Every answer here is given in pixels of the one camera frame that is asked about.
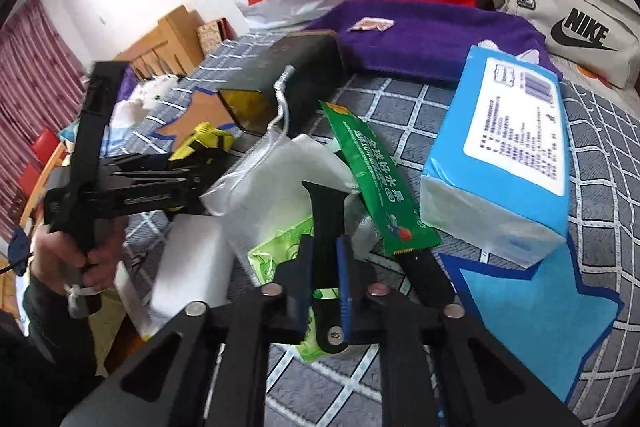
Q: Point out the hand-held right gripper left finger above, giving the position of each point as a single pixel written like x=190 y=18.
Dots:
x=304 y=279

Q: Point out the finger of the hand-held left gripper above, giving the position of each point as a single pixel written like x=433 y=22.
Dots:
x=150 y=180
x=145 y=163

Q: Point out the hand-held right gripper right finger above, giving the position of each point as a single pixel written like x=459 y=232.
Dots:
x=343 y=279

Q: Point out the yellow and black soft item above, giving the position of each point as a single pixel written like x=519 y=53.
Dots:
x=205 y=137

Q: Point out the dark green box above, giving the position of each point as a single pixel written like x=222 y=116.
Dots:
x=305 y=57

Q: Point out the person's left forearm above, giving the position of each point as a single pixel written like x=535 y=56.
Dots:
x=45 y=337

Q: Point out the person's left hand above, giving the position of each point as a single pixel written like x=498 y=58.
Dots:
x=55 y=257

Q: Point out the light green packet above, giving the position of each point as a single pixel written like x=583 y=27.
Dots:
x=270 y=257

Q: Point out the red chair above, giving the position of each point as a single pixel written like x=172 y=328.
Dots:
x=27 y=184
x=45 y=144

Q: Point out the white crumpled cloth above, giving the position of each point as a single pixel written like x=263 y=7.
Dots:
x=145 y=99

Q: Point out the red striped curtain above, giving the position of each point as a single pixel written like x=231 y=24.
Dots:
x=30 y=72

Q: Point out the green sachet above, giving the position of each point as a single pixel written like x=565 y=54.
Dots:
x=370 y=172

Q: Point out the brown paper bag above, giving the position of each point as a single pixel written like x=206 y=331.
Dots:
x=177 y=32

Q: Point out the brown printed box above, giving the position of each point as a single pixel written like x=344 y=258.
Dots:
x=215 y=34

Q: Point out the grey plaid star bed sheet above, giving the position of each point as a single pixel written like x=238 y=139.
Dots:
x=390 y=107

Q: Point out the blue tissue pack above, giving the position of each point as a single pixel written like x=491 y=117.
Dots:
x=520 y=127

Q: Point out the purple towel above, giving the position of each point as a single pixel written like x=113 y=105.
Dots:
x=425 y=37

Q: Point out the small snack packet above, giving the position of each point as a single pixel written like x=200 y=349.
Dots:
x=371 y=25

